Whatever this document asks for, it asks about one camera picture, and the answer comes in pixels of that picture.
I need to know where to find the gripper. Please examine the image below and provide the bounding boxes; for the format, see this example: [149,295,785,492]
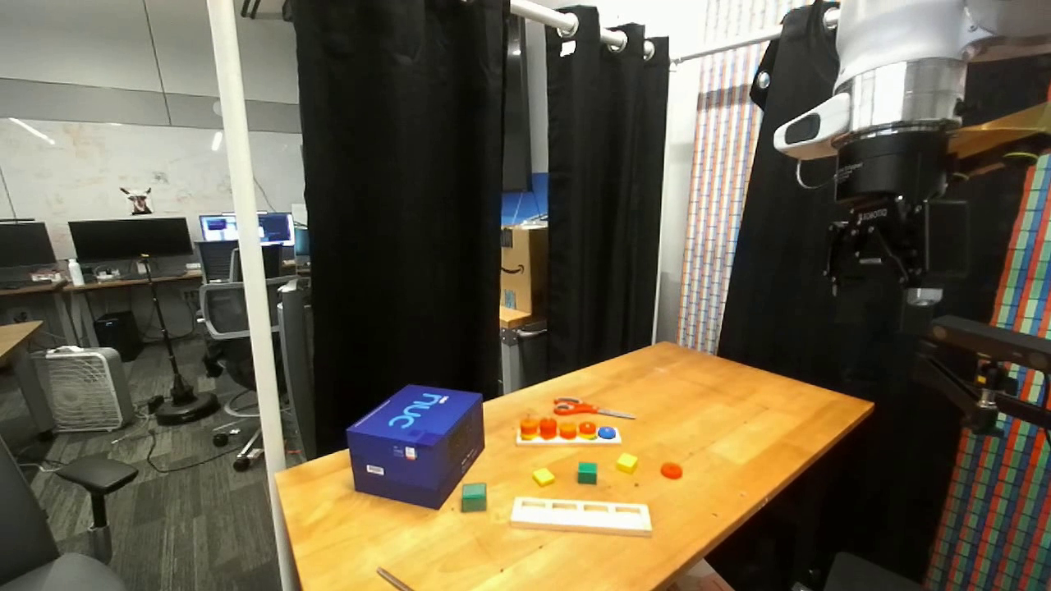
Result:
[825,130,951,295]

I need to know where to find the black curtain behind robot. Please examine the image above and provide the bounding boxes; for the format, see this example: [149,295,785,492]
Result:
[716,2,986,575]

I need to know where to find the multicoloured patterned curtain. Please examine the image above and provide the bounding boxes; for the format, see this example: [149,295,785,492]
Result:
[677,0,789,355]
[923,152,1051,591]

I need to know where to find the thin white curtain rod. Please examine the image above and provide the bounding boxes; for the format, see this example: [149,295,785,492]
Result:
[668,7,842,65]

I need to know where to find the narrow black curtain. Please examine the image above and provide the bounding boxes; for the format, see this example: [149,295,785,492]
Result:
[545,5,671,380]

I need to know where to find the brown cardboard box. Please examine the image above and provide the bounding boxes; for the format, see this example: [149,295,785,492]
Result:
[500,224,550,318]

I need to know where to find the wooden peg board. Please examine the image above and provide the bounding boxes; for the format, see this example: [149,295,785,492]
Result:
[515,425,623,447]

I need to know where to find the grey bin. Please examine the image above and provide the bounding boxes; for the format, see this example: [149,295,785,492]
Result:
[500,318,549,395]

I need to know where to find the white board with slots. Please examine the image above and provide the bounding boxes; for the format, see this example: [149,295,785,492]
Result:
[510,496,654,538]

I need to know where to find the wide black curtain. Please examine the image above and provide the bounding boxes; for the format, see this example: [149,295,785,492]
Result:
[290,0,512,460]

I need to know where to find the blue cardboard box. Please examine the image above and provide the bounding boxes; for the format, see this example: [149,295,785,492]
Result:
[346,384,485,511]

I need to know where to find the lit monitor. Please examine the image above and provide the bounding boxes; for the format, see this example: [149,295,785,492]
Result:
[199,211,296,246]

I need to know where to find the white pole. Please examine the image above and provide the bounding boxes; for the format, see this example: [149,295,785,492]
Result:
[205,0,298,591]

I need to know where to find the group of office chairs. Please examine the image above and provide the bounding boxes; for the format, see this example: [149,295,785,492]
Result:
[194,241,298,421]

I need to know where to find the black floor stand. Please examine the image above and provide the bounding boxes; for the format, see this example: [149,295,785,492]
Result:
[138,253,221,427]

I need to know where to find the dark monitor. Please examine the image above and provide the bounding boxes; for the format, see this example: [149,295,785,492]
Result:
[67,217,195,263]
[0,219,58,269]

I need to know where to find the black computer tower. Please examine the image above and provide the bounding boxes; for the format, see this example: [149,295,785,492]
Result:
[93,310,144,363]

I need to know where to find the long wooden desk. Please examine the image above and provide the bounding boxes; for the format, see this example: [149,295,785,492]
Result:
[0,271,204,349]

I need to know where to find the whiteboard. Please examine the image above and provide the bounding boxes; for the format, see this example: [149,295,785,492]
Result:
[0,117,306,241]

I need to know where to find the white box fan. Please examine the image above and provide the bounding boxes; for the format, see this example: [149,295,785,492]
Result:
[31,346,136,434]

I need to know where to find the light wooden desk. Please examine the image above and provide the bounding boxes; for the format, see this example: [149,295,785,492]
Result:
[0,320,55,436]

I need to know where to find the grey office chair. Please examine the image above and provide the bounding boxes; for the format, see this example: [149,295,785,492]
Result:
[0,433,140,591]

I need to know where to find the camera on mount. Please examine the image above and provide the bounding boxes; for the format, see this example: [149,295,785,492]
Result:
[913,315,1051,438]

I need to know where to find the orange-handled scissors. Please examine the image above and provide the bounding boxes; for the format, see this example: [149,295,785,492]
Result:
[553,397,637,420]

